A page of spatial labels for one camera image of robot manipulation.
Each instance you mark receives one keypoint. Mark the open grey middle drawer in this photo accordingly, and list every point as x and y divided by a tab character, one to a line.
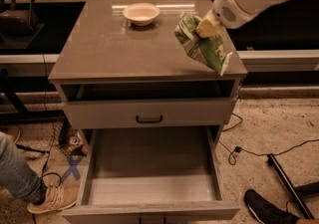
152	175

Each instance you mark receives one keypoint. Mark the grey top drawer front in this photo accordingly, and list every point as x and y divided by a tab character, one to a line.
116	114

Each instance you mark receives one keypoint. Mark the black chair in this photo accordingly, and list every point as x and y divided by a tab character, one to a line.
18	28

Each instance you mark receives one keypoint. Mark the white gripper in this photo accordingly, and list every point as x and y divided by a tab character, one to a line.
229	9

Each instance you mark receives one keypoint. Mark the black drawer handle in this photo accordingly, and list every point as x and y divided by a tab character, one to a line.
151	119

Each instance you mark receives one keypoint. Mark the blue jeans leg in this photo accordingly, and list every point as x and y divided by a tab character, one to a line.
17	176

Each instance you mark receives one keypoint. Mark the black shoe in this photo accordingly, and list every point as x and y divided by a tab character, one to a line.
265	212

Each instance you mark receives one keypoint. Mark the tan sneaker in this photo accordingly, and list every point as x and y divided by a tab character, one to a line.
57	198

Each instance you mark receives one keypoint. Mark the grey drawer cabinet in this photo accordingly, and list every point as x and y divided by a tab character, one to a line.
106	58

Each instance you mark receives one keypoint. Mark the green jalapeno chip bag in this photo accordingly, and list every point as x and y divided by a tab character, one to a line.
208	51

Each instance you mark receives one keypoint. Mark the black metal stand leg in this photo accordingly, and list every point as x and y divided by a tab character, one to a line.
298	193

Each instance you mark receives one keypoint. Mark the wire basket with cans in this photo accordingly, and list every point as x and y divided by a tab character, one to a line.
67	139

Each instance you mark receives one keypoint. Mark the white paper bowl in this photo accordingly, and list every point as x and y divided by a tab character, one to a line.
141	14

